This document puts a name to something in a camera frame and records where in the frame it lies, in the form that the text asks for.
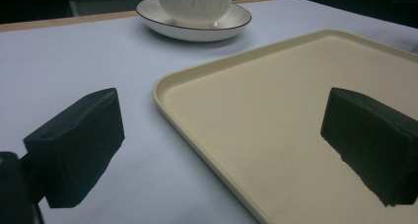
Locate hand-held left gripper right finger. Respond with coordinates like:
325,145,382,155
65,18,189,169
319,87,418,207

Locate white saucer with dark rim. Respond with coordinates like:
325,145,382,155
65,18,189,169
135,0,253,42

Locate beige plastic tray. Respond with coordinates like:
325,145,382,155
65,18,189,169
152,29,418,224

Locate white ribbed cup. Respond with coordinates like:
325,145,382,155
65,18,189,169
155,0,236,29

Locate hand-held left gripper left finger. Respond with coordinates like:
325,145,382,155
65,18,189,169
23,87,126,209

